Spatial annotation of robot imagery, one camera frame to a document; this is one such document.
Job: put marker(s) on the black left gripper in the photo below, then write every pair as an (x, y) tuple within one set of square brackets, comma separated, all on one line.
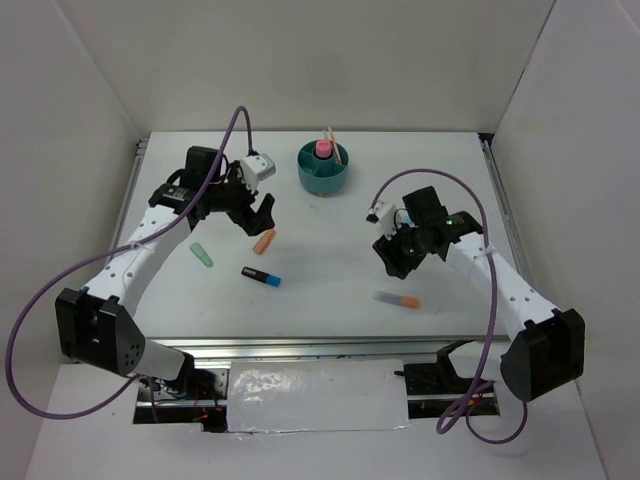
[(252, 222)]

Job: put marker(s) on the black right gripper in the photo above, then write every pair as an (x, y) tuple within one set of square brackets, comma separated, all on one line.
[(387, 250)]

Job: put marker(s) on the grey orange highlighter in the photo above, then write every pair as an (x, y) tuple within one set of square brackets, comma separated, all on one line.
[(397, 300)]

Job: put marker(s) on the pink capped marker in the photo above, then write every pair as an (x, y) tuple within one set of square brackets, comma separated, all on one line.
[(323, 149)]

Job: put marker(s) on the thin yellow pen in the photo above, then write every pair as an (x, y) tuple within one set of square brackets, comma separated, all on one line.
[(329, 136)]

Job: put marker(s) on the thin orange pen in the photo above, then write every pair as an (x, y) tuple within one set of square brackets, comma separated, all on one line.
[(339, 158)]

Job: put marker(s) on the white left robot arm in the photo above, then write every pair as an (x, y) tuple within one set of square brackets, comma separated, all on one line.
[(96, 323)]

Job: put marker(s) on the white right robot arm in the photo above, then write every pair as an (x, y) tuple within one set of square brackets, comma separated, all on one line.
[(547, 347)]

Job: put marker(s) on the blue capped clear highlighter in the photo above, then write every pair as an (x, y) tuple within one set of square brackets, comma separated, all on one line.
[(406, 218)]

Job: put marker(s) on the black blue highlighter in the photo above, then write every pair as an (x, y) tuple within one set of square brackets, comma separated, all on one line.
[(261, 276)]

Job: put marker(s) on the green highlighter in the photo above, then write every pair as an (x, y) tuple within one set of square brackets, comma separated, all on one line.
[(200, 253)]

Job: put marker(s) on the teal round organizer container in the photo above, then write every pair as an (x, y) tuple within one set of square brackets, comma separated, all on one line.
[(322, 176)]

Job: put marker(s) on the white foil cover plate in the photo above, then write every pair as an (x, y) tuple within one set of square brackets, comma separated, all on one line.
[(335, 395)]

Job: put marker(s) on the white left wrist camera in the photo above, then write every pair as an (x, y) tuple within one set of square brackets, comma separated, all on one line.
[(256, 168)]

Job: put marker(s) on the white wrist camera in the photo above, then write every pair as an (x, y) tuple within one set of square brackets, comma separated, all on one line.
[(383, 215), (256, 168)]

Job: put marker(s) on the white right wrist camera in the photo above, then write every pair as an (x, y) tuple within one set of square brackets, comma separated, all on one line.
[(383, 215)]

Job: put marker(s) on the aluminium rail frame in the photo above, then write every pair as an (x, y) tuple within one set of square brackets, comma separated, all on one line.
[(323, 254)]

